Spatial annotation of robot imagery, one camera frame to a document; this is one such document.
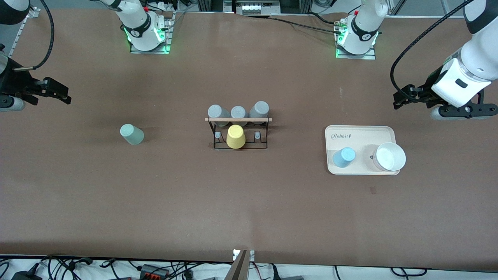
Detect light blue plastic cup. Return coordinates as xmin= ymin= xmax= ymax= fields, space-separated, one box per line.
xmin=332 ymin=147 xmax=356 ymax=168

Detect pale green plastic cup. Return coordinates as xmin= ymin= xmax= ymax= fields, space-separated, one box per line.
xmin=120 ymin=124 xmax=145 ymax=145

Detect white bowl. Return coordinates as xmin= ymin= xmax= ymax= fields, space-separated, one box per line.
xmin=373 ymin=142 xmax=407 ymax=172

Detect beige rabbit print tray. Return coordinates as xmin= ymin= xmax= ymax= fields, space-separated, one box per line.
xmin=325 ymin=125 xmax=401 ymax=176

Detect yellow plastic cup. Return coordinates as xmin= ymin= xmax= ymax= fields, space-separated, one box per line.
xmin=226 ymin=124 xmax=246 ymax=149

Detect white socket strip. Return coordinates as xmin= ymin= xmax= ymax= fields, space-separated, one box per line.
xmin=237 ymin=0 xmax=280 ymax=15

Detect black power adapter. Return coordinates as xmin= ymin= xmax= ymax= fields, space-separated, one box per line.
xmin=11 ymin=269 xmax=42 ymax=280

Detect black power strip red switches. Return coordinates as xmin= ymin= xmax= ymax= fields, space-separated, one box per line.
xmin=139 ymin=264 xmax=170 ymax=280

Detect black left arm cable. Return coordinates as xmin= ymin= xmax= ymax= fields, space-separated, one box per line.
xmin=390 ymin=0 xmax=476 ymax=102

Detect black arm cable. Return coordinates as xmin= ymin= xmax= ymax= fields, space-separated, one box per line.
xmin=12 ymin=0 xmax=54 ymax=71
xmin=390 ymin=0 xmax=476 ymax=102

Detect aluminium rail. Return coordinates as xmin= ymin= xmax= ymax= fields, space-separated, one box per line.
xmin=8 ymin=7 xmax=41 ymax=57

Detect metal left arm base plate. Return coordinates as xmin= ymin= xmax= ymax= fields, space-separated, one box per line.
xmin=335 ymin=19 xmax=377 ymax=60

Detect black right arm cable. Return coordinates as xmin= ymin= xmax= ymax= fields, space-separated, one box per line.
xmin=12 ymin=0 xmax=54 ymax=71

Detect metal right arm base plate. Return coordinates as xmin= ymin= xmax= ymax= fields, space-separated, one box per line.
xmin=130 ymin=11 xmax=174 ymax=54

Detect black table cable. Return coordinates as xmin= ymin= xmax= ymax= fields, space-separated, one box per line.
xmin=245 ymin=14 xmax=344 ymax=34

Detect black wire cup rack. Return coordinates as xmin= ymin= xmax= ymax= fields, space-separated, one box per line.
xmin=205 ymin=117 xmax=273 ymax=151

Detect white label bracket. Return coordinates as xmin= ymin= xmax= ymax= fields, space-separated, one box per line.
xmin=233 ymin=249 xmax=255 ymax=262

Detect grey metal camera post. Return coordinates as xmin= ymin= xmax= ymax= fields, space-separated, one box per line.
xmin=225 ymin=250 xmax=249 ymax=280

